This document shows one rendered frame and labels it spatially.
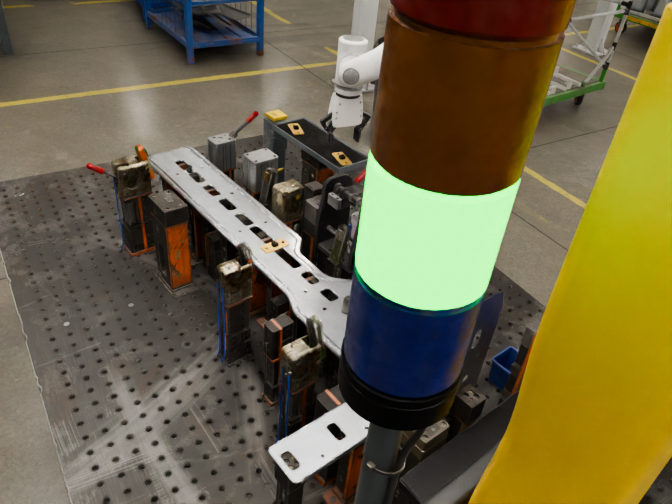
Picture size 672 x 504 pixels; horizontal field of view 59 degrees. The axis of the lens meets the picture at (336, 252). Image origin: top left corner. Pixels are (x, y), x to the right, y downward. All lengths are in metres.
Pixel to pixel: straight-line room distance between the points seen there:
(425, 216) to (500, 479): 0.32
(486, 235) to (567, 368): 0.17
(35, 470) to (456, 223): 2.42
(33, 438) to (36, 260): 0.74
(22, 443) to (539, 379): 2.40
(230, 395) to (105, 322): 0.50
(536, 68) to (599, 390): 0.24
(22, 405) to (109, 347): 0.94
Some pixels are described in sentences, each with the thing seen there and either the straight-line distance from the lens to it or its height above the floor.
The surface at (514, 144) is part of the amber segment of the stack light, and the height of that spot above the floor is 1.96.
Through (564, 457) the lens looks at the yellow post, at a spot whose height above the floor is 1.71.
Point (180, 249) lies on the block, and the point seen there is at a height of 0.87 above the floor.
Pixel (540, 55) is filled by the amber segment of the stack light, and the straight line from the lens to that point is 0.23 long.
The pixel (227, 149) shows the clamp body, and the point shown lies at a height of 1.03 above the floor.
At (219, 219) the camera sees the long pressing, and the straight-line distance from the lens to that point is 1.90.
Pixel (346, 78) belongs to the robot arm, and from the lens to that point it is 1.71.
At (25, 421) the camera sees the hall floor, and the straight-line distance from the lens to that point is 2.76.
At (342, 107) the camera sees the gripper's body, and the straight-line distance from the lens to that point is 1.83.
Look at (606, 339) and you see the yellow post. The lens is 0.39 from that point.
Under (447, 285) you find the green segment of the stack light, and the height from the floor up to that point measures 1.89.
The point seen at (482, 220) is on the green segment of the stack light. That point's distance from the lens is 0.26.
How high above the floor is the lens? 2.05
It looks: 36 degrees down
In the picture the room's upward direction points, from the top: 6 degrees clockwise
